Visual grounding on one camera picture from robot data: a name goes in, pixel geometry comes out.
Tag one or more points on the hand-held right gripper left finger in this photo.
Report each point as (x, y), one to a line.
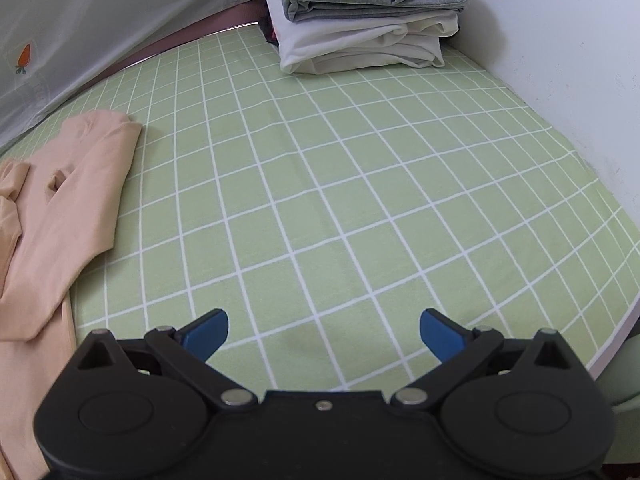
(207, 332)

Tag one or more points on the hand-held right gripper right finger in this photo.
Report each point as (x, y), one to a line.
(440, 334)

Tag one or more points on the pink bed rail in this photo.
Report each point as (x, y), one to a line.
(200, 27)

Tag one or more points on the dark patterned cloth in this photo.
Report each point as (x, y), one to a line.
(269, 27)

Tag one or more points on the white folded garment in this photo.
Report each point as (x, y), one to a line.
(360, 42)

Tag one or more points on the peach long-sleeve sweater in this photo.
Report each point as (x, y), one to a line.
(75, 185)

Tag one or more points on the white carrot-print blanket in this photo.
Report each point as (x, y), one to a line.
(100, 10)

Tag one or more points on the green checked bed sheet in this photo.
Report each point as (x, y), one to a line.
(350, 185)

